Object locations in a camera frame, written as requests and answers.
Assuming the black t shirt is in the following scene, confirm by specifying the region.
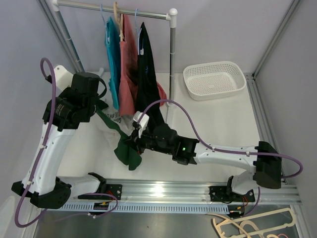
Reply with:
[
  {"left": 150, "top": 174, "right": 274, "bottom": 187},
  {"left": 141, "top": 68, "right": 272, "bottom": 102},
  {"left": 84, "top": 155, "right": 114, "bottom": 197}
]
[{"left": 135, "top": 23, "right": 161, "bottom": 112}]

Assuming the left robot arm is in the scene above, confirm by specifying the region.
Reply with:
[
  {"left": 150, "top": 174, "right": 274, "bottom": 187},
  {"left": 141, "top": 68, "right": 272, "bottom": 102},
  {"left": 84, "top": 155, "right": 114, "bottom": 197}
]
[{"left": 11, "top": 72, "right": 107, "bottom": 209}]

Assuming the slotted cable duct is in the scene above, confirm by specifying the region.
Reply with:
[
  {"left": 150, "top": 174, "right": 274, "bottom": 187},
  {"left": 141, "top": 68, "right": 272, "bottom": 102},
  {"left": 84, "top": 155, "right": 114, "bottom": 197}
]
[{"left": 57, "top": 201, "right": 243, "bottom": 214}]

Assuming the blue hanger with black shirt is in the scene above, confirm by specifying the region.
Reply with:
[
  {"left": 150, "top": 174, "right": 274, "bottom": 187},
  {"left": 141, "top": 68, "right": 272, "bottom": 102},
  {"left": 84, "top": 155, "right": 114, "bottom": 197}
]
[{"left": 134, "top": 8, "right": 144, "bottom": 55}]

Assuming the green and white t shirt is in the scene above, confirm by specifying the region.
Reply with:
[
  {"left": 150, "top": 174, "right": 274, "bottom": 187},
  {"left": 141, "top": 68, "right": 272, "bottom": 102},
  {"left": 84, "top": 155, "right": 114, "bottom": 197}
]
[{"left": 96, "top": 100, "right": 142, "bottom": 171}]

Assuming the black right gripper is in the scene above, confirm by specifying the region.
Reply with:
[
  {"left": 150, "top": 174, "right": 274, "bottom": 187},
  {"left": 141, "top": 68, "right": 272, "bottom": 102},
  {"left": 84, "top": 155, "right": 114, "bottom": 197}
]
[{"left": 123, "top": 124, "right": 173, "bottom": 156}]

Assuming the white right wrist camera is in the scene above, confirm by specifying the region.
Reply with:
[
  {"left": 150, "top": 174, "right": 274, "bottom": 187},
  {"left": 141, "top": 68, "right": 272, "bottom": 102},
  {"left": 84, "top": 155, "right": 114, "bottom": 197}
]
[{"left": 133, "top": 111, "right": 149, "bottom": 138}]

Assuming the spare beige hangers pile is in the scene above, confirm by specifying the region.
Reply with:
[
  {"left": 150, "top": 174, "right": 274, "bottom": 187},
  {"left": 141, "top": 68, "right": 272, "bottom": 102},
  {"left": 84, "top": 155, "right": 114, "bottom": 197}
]
[{"left": 209, "top": 208, "right": 296, "bottom": 238}]

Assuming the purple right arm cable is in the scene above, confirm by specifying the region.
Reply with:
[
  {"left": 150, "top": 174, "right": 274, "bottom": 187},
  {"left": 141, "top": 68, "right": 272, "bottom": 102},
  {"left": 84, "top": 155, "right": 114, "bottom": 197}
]
[{"left": 138, "top": 99, "right": 303, "bottom": 178}]

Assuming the salmon pink t shirt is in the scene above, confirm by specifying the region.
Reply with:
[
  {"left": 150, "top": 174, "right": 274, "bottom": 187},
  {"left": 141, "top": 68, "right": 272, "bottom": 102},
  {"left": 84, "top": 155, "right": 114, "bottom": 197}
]
[{"left": 118, "top": 14, "right": 167, "bottom": 116}]

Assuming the aluminium frame post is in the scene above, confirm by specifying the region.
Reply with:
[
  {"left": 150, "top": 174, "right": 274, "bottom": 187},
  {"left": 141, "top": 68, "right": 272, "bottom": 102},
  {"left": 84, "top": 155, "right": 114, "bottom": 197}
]
[
  {"left": 37, "top": 0, "right": 85, "bottom": 72},
  {"left": 252, "top": 0, "right": 302, "bottom": 78}
]

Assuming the metal clothes rack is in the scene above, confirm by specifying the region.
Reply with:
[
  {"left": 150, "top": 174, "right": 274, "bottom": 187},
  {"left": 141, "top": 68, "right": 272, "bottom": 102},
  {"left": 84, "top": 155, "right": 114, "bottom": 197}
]
[{"left": 57, "top": 0, "right": 178, "bottom": 100}]

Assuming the aluminium frame post right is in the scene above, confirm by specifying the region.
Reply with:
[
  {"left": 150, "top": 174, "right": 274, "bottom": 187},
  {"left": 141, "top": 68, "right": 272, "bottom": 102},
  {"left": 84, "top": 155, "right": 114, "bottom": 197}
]
[{"left": 252, "top": 0, "right": 302, "bottom": 78}]

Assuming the blue wire hanger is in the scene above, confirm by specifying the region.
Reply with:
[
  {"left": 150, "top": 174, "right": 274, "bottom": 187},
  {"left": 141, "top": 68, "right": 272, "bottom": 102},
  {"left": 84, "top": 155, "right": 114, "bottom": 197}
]
[{"left": 100, "top": 4, "right": 109, "bottom": 47}]

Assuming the aluminium frame post left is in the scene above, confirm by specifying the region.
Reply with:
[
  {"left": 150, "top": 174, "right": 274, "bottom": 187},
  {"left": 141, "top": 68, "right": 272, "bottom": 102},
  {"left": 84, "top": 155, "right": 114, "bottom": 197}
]
[{"left": 37, "top": 0, "right": 85, "bottom": 72}]

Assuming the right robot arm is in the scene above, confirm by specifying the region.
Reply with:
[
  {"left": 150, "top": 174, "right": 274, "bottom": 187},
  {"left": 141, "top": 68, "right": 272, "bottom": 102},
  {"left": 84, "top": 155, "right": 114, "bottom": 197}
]
[{"left": 124, "top": 124, "right": 282, "bottom": 201}]

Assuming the beige wooden hanger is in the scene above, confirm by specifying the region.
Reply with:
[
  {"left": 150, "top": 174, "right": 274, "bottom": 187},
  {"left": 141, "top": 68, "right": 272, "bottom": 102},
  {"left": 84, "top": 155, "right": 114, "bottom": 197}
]
[{"left": 113, "top": 1, "right": 124, "bottom": 42}]

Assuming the teal t shirt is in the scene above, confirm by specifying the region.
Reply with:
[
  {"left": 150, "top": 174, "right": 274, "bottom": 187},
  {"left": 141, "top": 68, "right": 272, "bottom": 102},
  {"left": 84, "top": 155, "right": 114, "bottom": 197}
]
[{"left": 105, "top": 17, "right": 121, "bottom": 110}]

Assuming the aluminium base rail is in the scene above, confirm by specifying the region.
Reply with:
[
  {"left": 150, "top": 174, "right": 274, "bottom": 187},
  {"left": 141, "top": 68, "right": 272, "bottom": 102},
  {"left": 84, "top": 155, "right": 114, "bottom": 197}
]
[{"left": 107, "top": 179, "right": 302, "bottom": 205}]

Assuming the white perforated plastic basket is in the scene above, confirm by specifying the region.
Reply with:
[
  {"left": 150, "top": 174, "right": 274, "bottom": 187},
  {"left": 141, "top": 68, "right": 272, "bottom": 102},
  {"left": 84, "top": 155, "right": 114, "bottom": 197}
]
[{"left": 183, "top": 61, "right": 247, "bottom": 101}]

